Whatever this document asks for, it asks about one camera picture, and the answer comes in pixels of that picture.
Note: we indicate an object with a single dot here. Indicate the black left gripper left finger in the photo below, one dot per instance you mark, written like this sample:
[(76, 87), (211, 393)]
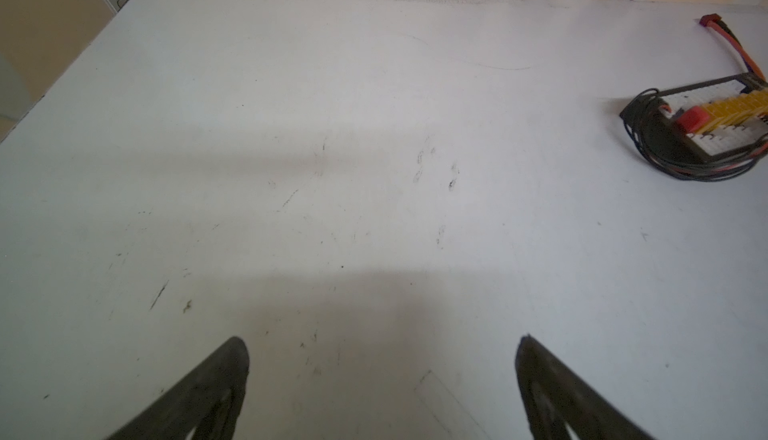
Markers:
[(205, 404)]

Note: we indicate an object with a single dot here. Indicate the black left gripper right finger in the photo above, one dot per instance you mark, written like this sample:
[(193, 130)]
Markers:
[(561, 405)]

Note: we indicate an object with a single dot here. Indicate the black charging board yellow connectors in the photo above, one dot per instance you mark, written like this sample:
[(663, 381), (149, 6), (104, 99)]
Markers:
[(707, 132)]

